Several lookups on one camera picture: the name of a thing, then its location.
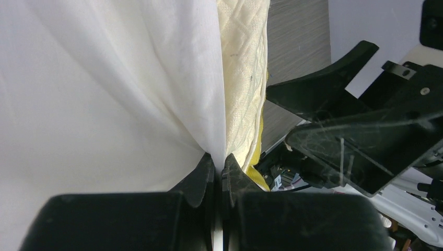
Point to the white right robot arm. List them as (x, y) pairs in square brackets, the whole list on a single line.
[(401, 199)]

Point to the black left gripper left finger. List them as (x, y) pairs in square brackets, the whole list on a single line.
[(178, 219)]

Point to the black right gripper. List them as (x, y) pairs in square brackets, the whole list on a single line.
[(363, 142)]

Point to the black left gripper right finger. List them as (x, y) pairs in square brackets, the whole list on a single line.
[(258, 220)]

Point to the grey pillowcase with cream frill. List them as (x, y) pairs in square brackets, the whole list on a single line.
[(105, 96)]

